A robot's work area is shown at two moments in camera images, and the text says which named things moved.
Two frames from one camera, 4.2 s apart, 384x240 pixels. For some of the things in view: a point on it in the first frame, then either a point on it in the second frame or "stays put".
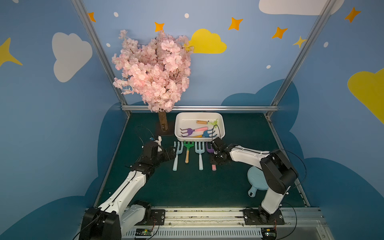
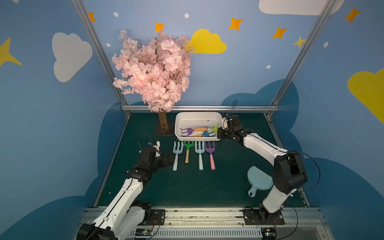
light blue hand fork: x=200 y=151 stays put
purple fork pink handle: x=211 y=150 stays put
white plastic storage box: x=199 y=126 stays put
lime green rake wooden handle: x=202 y=122 to x=215 y=128
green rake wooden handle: x=188 y=146 stays put
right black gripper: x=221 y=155 to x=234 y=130
